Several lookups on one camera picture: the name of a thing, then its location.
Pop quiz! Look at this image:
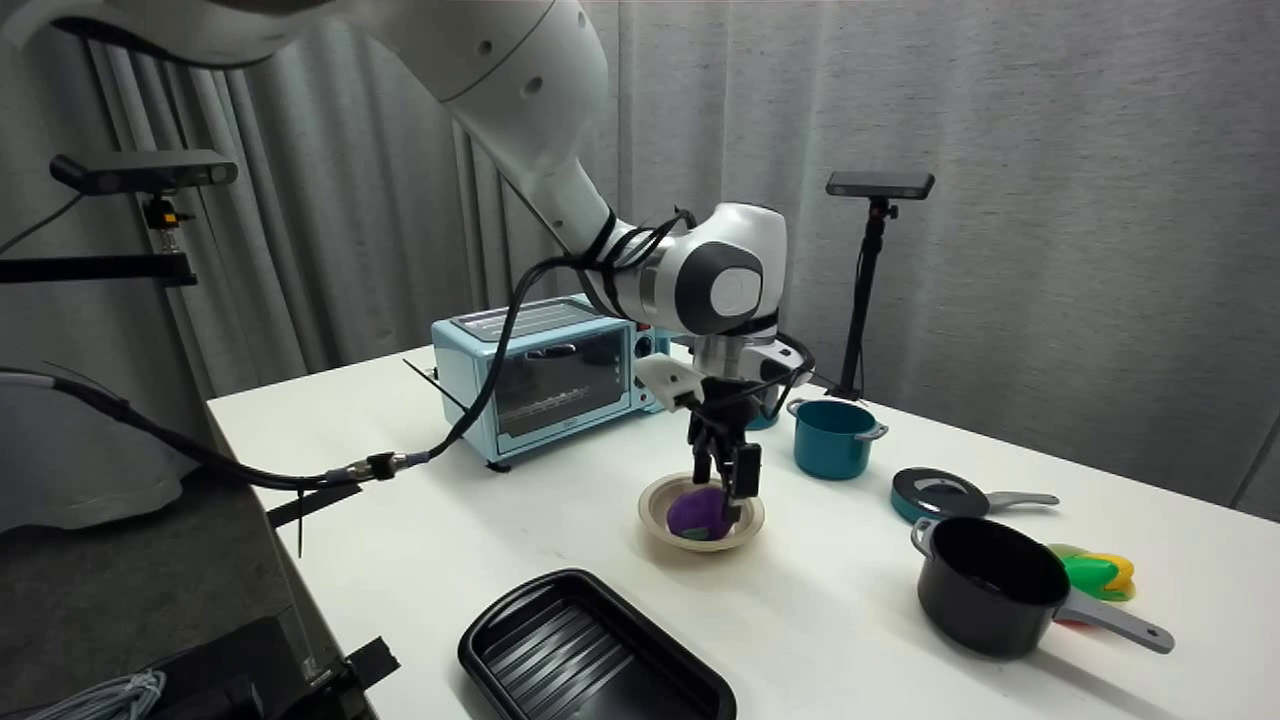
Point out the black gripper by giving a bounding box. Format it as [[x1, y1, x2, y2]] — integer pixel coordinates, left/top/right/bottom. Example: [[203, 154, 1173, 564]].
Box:
[[686, 373, 770, 504]]

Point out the purple ball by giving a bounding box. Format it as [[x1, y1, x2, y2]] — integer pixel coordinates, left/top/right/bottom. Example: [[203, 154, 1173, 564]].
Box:
[[665, 485, 736, 543]]

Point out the beige bowl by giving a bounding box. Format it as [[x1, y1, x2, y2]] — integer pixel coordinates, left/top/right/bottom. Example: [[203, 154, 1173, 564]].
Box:
[[638, 474, 773, 561]]

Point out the teal pot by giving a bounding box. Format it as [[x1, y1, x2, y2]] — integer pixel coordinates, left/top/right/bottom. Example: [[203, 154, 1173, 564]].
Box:
[[789, 398, 893, 485]]

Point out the light blue toaster oven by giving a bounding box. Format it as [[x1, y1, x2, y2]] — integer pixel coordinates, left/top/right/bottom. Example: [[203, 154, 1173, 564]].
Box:
[[427, 291, 650, 474]]

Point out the black tripod stand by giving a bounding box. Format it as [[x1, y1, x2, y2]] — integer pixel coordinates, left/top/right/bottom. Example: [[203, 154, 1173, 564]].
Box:
[[830, 196, 899, 401]]

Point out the black rectangular baking tray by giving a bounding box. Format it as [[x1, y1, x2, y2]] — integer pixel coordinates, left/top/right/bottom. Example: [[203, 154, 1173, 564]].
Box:
[[455, 564, 741, 720]]

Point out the yellow green toy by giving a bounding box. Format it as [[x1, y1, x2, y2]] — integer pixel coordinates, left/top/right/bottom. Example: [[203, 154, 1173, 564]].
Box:
[[1043, 541, 1140, 603]]

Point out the black metal clamp bar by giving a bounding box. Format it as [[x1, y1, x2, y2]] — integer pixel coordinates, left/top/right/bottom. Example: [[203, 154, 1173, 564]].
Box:
[[260, 477, 368, 534]]

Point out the grey curtain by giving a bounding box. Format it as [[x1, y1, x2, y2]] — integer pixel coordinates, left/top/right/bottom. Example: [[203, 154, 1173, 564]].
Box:
[[0, 0, 1280, 518]]

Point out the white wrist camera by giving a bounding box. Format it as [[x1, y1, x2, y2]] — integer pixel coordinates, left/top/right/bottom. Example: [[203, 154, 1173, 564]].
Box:
[[638, 347, 705, 414]]

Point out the teal pan grey handle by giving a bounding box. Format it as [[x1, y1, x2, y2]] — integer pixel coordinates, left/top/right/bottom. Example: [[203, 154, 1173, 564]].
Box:
[[890, 464, 1064, 527]]

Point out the black pot grey handle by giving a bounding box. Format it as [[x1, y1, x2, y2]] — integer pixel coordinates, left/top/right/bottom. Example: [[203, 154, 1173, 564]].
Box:
[[910, 512, 1180, 662]]

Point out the black camera on tripod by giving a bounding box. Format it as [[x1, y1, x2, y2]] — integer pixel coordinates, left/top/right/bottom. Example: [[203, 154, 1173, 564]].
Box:
[[823, 168, 941, 206]]

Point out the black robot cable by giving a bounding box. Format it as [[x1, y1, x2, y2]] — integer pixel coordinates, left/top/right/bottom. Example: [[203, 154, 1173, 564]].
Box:
[[0, 209, 697, 497]]

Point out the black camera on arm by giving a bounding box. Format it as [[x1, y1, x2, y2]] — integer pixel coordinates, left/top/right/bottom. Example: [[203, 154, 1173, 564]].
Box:
[[48, 149, 240, 199]]

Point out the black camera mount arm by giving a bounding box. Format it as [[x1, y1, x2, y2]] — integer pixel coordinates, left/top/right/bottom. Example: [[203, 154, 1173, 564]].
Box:
[[0, 192, 200, 291]]

